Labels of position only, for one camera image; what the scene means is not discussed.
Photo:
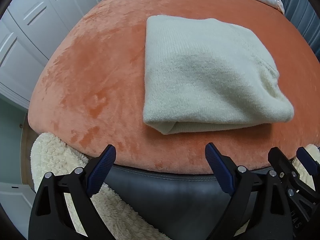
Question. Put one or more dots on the blue grey curtain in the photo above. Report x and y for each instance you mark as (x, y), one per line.
(303, 16)

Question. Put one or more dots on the white wardrobe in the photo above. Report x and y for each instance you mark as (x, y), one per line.
(31, 30)

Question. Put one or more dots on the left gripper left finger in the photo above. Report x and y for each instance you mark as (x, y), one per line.
(50, 218)

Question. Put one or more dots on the cream knit sweater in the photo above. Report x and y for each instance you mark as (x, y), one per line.
(208, 75)

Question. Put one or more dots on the orange plush bedspread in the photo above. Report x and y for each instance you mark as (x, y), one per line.
(91, 92)

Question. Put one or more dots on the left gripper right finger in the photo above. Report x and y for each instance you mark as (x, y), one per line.
(270, 217)

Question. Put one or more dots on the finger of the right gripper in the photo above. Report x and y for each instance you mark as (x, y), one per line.
(303, 200)
(310, 164)

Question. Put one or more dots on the cream fleece blanket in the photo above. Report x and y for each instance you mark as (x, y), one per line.
(48, 151)

